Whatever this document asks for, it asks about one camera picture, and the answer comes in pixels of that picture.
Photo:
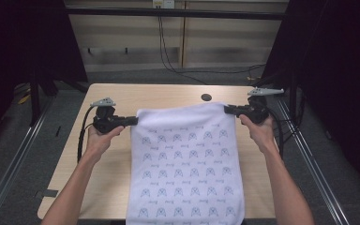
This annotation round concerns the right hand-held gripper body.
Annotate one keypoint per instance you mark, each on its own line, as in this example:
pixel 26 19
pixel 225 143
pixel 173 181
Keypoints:
pixel 258 112

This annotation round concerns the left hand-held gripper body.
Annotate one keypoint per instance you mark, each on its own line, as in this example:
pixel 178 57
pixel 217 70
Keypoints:
pixel 104 123

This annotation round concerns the white printed towel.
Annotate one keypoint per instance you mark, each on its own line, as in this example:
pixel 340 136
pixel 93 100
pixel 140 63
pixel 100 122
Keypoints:
pixel 184 162

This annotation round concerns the person's left hand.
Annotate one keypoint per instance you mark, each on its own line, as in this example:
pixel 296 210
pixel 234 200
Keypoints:
pixel 98 143

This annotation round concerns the person's right hand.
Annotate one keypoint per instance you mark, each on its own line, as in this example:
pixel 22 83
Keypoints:
pixel 262 134

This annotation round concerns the black round table grommet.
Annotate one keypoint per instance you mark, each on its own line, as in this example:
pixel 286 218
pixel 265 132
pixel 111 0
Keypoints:
pixel 206 97

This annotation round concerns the black metal stand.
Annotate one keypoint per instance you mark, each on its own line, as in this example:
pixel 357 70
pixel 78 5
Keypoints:
pixel 35 100

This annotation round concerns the yellow floor item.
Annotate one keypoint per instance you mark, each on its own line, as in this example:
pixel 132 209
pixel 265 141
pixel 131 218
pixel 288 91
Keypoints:
pixel 24 99

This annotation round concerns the dark curtain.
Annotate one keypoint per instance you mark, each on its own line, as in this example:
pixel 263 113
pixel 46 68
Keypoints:
pixel 18 47
pixel 340 78

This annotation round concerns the grey tape strip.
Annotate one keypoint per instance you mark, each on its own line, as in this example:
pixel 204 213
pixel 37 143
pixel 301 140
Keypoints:
pixel 47 193

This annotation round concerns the metal floor rail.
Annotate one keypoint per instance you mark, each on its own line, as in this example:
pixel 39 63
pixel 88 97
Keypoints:
pixel 312 162
pixel 15 159

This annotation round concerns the black horizontal frame bar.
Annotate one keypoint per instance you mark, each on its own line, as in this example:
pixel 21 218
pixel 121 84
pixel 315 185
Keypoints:
pixel 175 13

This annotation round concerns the white wall socket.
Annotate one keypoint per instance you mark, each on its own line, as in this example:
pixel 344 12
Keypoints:
pixel 164 3

